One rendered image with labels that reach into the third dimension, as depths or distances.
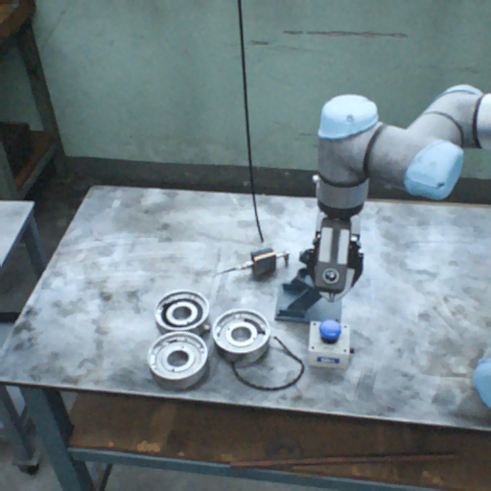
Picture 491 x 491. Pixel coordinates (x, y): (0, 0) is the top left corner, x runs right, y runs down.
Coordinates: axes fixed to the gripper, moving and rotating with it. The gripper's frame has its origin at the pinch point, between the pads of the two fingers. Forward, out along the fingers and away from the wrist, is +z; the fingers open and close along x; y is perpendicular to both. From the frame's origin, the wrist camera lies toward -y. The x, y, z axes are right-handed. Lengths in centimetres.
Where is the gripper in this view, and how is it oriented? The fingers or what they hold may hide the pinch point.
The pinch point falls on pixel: (331, 299)
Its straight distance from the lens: 107.3
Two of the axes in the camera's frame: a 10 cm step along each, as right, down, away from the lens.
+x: -9.9, -0.8, 1.4
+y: 1.6, -6.5, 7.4
